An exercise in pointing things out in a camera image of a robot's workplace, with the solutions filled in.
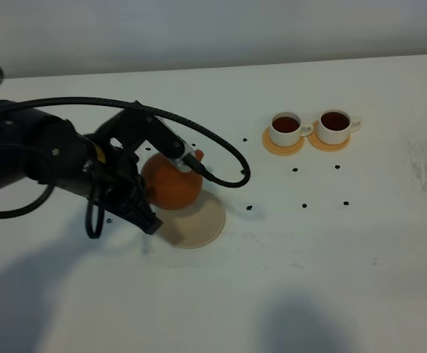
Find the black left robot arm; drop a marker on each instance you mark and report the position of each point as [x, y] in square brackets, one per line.
[49, 150]

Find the beige round teapot coaster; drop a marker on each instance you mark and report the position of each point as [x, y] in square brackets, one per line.
[194, 226]

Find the orange cup coaster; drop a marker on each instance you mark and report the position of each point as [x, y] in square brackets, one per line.
[278, 150]
[320, 145]

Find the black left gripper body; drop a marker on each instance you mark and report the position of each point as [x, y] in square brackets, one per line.
[112, 172]

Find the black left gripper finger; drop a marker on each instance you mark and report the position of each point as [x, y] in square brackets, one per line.
[138, 212]

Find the left white teacup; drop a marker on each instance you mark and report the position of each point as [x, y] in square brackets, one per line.
[286, 129]

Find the right orange cup coaster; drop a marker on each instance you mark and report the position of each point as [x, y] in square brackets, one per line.
[320, 145]

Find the white teacup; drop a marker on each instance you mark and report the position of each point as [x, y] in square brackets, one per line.
[286, 129]
[335, 127]

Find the left orange cup coaster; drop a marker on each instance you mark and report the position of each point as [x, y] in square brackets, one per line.
[278, 150]

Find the right white teacup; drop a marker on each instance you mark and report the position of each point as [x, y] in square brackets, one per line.
[335, 127]

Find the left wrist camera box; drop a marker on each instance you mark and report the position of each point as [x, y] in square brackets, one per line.
[131, 128]

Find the brown clay teapot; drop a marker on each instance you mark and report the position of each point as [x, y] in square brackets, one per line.
[168, 188]

